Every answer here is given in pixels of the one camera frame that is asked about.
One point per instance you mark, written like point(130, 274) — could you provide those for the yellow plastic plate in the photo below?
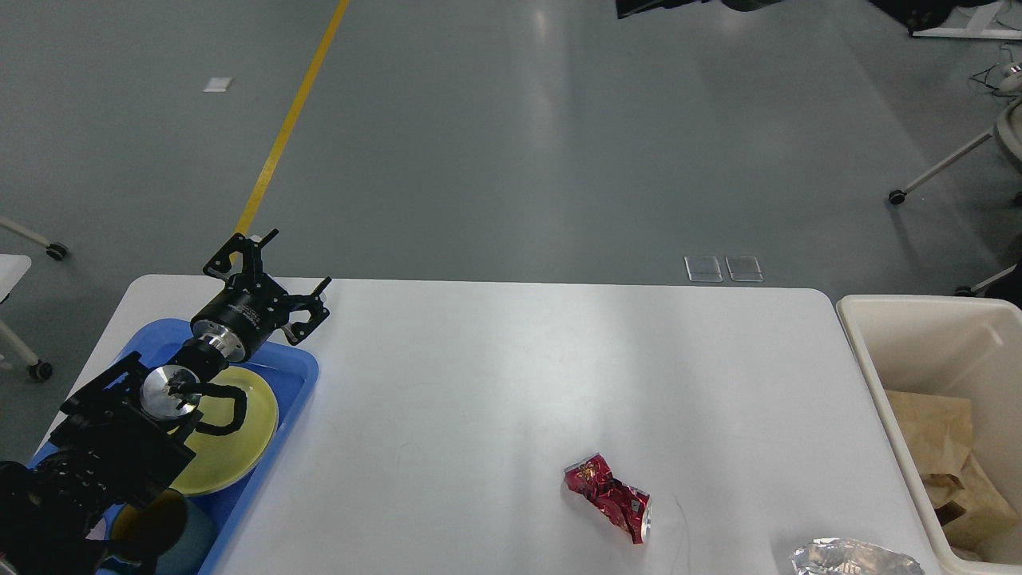
point(221, 461)

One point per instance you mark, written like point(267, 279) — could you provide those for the white chair leg with caster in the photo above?
point(1005, 131)

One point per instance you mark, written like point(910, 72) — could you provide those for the beige plastic bin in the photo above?
point(951, 347)

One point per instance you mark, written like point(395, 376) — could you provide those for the clear floor plate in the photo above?
point(744, 269)
point(703, 269)

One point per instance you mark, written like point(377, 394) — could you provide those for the brown paper bag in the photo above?
point(938, 432)

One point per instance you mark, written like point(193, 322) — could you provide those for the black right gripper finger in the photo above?
point(628, 8)

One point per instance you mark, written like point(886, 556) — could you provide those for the clear floor plate right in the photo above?
point(744, 269)

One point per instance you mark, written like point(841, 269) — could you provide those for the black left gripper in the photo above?
point(252, 304)

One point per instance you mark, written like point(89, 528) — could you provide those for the blue plastic tray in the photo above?
point(291, 374)

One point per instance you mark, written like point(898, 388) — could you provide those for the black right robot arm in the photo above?
point(913, 15)

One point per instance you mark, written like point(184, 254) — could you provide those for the white caster leg left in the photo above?
point(56, 251)

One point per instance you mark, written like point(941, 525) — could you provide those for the clear floor plate left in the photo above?
point(703, 269)

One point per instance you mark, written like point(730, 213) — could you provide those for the teal mug yellow inside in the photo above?
point(170, 536)

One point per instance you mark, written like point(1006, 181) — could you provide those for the white desk base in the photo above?
point(986, 21)

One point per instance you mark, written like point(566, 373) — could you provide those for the crushed red can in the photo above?
point(624, 505)

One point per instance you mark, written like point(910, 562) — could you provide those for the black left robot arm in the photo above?
point(123, 436)

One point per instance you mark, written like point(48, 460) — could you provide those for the silver foil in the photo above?
point(840, 555)

